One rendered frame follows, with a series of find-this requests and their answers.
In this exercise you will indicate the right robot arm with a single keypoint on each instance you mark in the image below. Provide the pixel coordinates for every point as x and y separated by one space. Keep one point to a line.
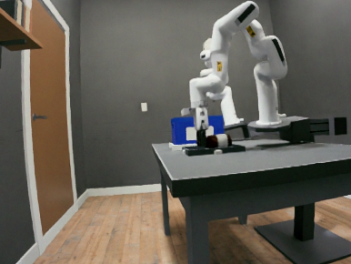
227 104

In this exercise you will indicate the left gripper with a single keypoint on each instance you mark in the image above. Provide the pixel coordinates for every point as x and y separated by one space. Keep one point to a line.
201 121

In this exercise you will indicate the dark brown bottle with white label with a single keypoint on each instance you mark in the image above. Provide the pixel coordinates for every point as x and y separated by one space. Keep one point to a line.
220 140

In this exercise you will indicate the blue box with white label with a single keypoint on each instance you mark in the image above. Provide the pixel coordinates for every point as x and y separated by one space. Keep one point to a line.
183 129

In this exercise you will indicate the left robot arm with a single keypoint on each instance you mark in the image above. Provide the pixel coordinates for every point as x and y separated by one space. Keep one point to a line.
265 72

